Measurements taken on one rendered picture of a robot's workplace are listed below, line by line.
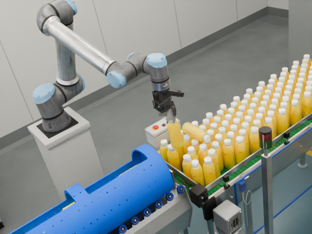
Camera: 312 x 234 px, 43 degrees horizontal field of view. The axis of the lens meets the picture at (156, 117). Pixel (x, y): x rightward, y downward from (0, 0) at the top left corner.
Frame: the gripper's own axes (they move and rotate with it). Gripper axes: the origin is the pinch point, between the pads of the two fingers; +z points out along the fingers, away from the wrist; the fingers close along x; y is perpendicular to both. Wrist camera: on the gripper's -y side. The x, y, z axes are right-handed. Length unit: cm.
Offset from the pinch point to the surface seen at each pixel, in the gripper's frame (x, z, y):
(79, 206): 11, 9, 63
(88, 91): -280, 111, -61
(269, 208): 40, 57, -27
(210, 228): -16, 118, -25
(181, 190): 13.8, 34.0, 11.1
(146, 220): 14, 38, 35
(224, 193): 25, 43, -9
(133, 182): 13.5, 11.4, 35.8
